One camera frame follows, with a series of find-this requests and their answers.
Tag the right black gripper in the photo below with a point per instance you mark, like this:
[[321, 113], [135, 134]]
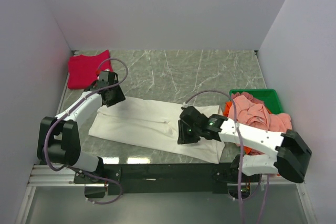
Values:
[[183, 138]]

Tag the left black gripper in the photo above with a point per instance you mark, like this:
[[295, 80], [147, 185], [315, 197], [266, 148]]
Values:
[[119, 97]]

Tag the white t shirt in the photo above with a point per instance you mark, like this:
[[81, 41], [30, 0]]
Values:
[[151, 124]]

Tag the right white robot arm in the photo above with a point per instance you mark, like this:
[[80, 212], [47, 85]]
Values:
[[285, 154]]

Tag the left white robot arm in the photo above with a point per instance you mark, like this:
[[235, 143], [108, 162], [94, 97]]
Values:
[[59, 140]]

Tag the folded red t shirt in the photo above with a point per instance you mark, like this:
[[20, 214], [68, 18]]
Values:
[[83, 70]]

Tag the orange t shirt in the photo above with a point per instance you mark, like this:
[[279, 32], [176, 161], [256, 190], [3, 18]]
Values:
[[247, 150]]

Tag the pink t shirt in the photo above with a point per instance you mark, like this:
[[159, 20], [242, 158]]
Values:
[[257, 115]]

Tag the green plastic bin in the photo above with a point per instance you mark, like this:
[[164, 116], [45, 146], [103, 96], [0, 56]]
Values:
[[268, 97]]

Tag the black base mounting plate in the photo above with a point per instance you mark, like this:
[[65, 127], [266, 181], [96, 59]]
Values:
[[117, 180]]

